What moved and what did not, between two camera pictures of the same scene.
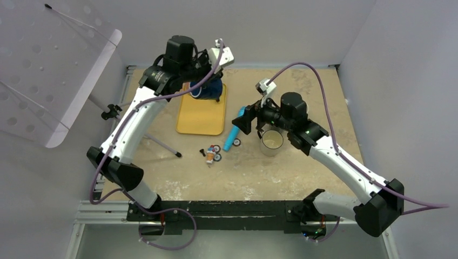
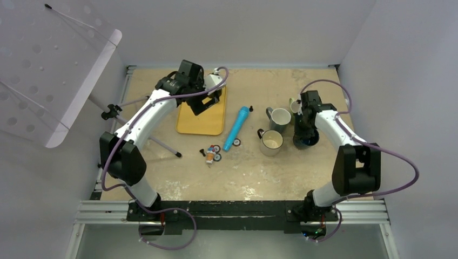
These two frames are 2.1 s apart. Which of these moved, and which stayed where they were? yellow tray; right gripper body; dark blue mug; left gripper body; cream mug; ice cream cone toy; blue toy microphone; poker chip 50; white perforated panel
Moved: left gripper body; dark blue mug; right gripper body
Stayed: poker chip 50; ice cream cone toy; white perforated panel; blue toy microphone; cream mug; yellow tray
